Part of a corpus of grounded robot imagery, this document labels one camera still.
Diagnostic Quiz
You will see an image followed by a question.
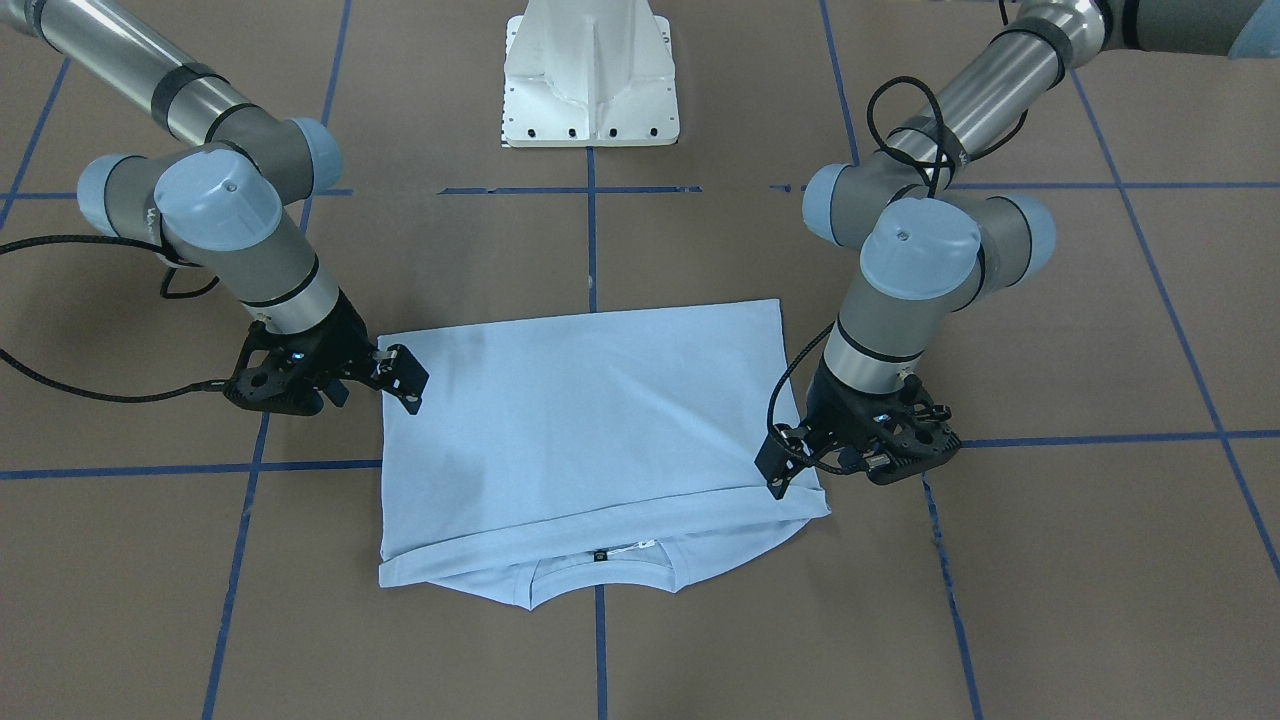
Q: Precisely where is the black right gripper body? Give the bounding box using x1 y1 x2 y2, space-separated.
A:
221 292 387 416

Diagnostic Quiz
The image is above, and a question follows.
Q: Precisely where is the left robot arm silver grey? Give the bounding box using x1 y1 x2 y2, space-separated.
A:
755 1 1277 498

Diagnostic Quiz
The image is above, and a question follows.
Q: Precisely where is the light blue t-shirt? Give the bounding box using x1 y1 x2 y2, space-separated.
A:
378 299 829 609

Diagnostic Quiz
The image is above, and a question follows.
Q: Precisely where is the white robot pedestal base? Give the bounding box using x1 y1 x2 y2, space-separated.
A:
500 1 681 149

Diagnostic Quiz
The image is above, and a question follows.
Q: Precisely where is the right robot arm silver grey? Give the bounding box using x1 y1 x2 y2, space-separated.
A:
3 1 429 416

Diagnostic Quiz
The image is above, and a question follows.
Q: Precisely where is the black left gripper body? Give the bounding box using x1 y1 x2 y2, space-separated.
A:
800 360 963 486

